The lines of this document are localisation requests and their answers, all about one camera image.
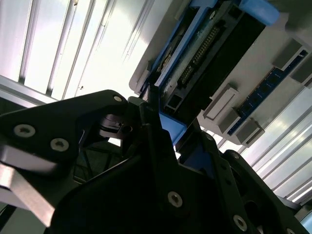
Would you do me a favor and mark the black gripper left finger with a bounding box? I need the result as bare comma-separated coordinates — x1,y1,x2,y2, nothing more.
0,82,186,228

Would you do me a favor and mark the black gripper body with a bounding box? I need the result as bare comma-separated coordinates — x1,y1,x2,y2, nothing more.
51,150,236,234

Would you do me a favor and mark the hard disk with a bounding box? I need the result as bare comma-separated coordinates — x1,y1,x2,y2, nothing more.
138,0,280,171

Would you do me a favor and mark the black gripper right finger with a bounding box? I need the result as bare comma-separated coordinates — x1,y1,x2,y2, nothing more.
179,118,312,234

